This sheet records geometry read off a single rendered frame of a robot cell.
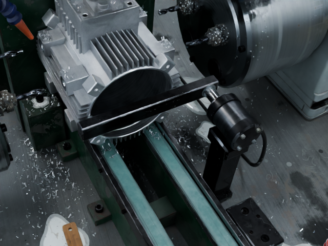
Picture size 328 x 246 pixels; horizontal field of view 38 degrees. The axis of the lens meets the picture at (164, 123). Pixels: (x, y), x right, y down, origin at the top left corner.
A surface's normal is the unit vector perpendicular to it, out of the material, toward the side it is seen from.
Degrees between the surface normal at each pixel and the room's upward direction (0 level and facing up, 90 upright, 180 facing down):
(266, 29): 62
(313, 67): 90
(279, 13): 54
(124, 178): 0
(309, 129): 0
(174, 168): 0
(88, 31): 90
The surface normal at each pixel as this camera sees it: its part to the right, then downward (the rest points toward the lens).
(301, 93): -0.87, 0.32
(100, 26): 0.48, 0.69
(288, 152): 0.07, -0.65
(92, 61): -0.40, -0.38
